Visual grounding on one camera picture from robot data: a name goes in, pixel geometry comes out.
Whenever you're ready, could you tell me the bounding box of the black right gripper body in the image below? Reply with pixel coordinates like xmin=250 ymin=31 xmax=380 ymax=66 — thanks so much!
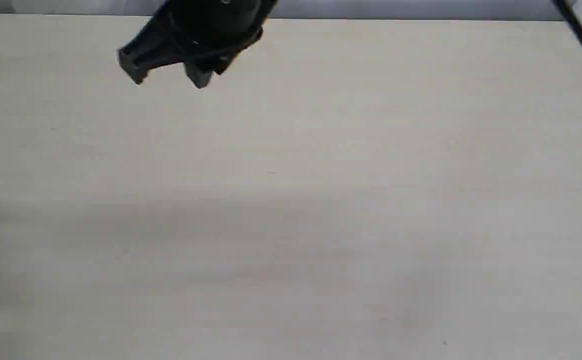
xmin=153 ymin=0 xmax=278 ymax=75

